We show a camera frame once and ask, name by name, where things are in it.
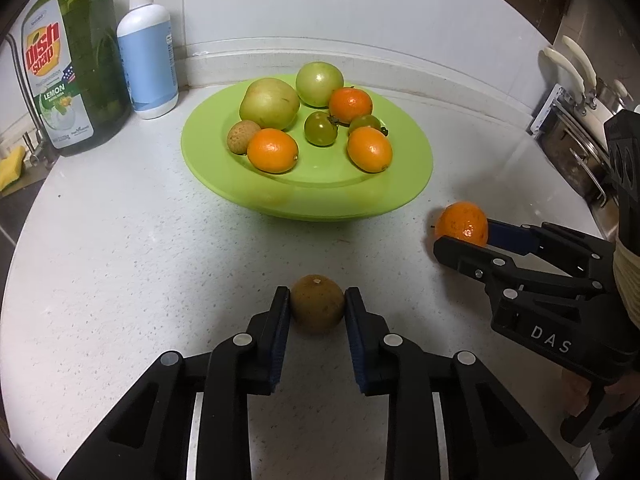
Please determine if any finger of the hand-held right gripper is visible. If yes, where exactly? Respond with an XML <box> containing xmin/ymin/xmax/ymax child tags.
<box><xmin>486</xmin><ymin>219</ymin><xmax>617</xmax><ymax>291</ymax></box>
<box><xmin>433</xmin><ymin>235</ymin><xmax>608</xmax><ymax>311</ymax></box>

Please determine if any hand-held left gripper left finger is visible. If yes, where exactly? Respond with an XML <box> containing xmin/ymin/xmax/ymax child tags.
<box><xmin>56</xmin><ymin>286</ymin><xmax>292</xmax><ymax>480</ymax></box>

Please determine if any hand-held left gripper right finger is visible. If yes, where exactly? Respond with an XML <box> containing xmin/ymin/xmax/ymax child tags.
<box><xmin>344</xmin><ymin>286</ymin><xmax>578</xmax><ymax>480</ymax></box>

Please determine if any round orange mandarin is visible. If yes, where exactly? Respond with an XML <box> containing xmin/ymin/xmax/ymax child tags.
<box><xmin>328</xmin><ymin>87</ymin><xmax>374</xmax><ymax>125</ymax></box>
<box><xmin>434</xmin><ymin>201</ymin><xmax>489</xmax><ymax>248</ymax></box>

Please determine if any large brown longan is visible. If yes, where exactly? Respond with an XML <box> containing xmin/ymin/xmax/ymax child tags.
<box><xmin>290</xmin><ymin>274</ymin><xmax>347</xmax><ymax>336</ymax></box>

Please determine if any green plate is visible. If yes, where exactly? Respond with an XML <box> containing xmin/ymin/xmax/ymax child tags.
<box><xmin>181</xmin><ymin>74</ymin><xmax>434</xmax><ymax>221</ymax></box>

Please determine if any small green tomato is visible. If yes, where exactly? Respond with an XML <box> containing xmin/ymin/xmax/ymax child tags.
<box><xmin>304</xmin><ymin>111</ymin><xmax>339</xmax><ymax>147</ymax></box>
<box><xmin>348</xmin><ymin>114</ymin><xmax>388</xmax><ymax>136</ymax></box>

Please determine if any small brown longan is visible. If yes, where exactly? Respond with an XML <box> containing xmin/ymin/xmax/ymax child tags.
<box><xmin>227</xmin><ymin>120</ymin><xmax>262</xmax><ymax>156</ymax></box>

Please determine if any large green tomato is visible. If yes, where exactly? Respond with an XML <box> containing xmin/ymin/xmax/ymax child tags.
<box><xmin>295</xmin><ymin>61</ymin><xmax>345</xmax><ymax>108</ymax></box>

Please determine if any large pale green apple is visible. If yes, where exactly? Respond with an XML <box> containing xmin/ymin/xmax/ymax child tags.
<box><xmin>239</xmin><ymin>77</ymin><xmax>301</xmax><ymax>131</ymax></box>

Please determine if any person's right hand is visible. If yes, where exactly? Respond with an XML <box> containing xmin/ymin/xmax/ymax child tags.
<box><xmin>561</xmin><ymin>366</ymin><xmax>597</xmax><ymax>418</ymax></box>

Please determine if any small oval orange kumquat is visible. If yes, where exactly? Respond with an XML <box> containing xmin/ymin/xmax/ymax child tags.
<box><xmin>347</xmin><ymin>126</ymin><xmax>394</xmax><ymax>174</ymax></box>
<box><xmin>247</xmin><ymin>128</ymin><xmax>300</xmax><ymax>175</ymax></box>

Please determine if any steel sink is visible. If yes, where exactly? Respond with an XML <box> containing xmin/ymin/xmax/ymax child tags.
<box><xmin>0</xmin><ymin>180</ymin><xmax>48</xmax><ymax>266</ymax></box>

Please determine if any white pump bottle blue label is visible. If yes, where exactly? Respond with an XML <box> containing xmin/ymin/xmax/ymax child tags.
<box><xmin>116</xmin><ymin>0</ymin><xmax>179</xmax><ymax>120</ymax></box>

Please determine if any thin gooseneck steel faucet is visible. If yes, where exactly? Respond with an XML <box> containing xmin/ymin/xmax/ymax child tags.
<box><xmin>7</xmin><ymin>35</ymin><xmax>58</xmax><ymax>168</ymax></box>

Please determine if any yellow sponge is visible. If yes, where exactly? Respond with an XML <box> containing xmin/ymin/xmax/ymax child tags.
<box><xmin>0</xmin><ymin>146</ymin><xmax>25</xmax><ymax>192</ymax></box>

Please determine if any green dish soap bottle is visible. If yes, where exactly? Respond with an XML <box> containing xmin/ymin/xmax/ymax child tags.
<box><xmin>21</xmin><ymin>0</ymin><xmax>132</xmax><ymax>156</ymax></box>

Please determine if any white-handled knife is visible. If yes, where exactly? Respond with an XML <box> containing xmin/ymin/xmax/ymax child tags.
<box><xmin>544</xmin><ymin>46</ymin><xmax>586</xmax><ymax>106</ymax></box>
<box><xmin>561</xmin><ymin>35</ymin><xmax>598</xmax><ymax>92</ymax></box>

